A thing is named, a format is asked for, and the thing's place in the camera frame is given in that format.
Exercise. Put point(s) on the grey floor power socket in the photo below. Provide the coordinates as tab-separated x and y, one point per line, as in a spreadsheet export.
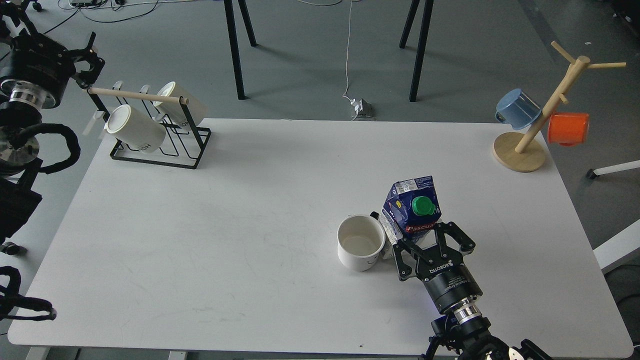
362	109

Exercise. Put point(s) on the black wire mug rack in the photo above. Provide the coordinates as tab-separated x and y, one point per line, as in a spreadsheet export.
185	142

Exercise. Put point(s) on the black table legs right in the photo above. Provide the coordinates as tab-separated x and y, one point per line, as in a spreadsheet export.
419	58

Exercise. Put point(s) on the orange cup on tree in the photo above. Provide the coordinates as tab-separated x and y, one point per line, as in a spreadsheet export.
568	129

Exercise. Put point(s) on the blue milk carton green cap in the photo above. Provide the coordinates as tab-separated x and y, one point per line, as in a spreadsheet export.
410	210

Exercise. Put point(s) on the wooden mug tree stand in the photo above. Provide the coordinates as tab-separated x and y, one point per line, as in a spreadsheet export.
520	152

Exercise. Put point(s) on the blue cup on tree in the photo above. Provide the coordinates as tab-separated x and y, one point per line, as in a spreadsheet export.
517	109

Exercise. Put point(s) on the white smiley face mug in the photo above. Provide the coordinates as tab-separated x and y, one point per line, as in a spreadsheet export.
360	240

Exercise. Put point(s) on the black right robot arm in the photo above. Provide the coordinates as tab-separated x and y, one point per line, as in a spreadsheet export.
460	327

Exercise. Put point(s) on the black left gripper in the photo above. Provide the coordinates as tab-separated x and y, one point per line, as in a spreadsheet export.
42	66

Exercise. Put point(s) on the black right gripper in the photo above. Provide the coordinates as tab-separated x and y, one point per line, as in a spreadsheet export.
441	269

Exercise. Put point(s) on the white mug front on rack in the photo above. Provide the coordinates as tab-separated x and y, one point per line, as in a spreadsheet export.
135	129

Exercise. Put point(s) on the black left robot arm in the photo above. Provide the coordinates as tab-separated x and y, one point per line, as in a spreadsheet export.
21	123

